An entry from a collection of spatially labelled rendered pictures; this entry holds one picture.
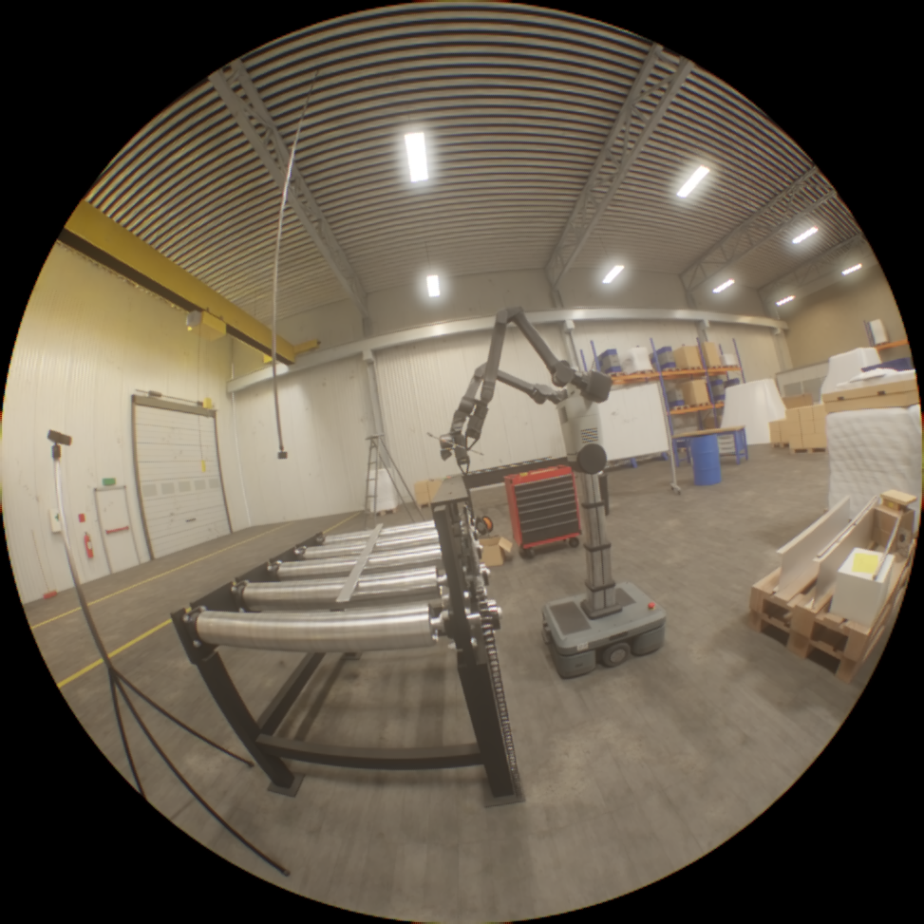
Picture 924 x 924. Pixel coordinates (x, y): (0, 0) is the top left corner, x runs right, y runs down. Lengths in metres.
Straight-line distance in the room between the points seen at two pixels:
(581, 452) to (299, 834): 2.11
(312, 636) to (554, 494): 3.01
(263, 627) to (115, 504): 9.39
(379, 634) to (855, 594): 1.86
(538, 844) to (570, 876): 0.18
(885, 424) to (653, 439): 4.06
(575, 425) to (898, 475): 2.75
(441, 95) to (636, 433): 7.75
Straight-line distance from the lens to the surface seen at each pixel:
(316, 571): 1.50
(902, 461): 3.18
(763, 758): 1.58
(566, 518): 3.60
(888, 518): 2.61
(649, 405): 5.85
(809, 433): 8.68
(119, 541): 10.17
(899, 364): 3.43
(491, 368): 1.40
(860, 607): 1.81
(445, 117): 8.32
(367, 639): 0.83
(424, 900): 1.32
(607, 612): 1.88
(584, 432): 1.59
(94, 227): 7.53
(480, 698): 0.94
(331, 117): 7.98
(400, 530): 1.94
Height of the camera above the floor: 1.26
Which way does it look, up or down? 1 degrees down
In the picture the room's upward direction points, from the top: 10 degrees counter-clockwise
